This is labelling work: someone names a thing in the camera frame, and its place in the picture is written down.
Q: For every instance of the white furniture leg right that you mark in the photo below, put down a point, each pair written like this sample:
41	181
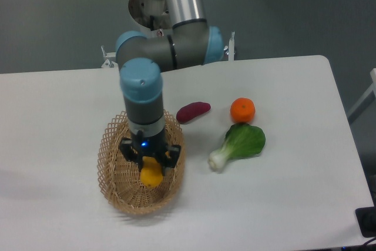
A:
363	102

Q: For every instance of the woven wicker basket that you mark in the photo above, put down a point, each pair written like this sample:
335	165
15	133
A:
119	179

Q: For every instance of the orange tangerine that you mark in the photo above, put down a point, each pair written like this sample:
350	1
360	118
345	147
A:
242	110

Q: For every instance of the green bok choy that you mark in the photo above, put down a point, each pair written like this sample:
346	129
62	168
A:
241	141

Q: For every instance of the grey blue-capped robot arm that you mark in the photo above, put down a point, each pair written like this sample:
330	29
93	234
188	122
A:
141	61

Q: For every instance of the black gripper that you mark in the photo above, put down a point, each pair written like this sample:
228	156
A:
140	145

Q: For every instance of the yellow mango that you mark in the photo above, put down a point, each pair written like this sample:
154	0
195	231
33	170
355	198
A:
152	173

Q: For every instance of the black device at table edge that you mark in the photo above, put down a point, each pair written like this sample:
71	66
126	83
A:
366	221

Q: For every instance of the purple sweet potato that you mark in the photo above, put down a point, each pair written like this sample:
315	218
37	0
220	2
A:
192	111

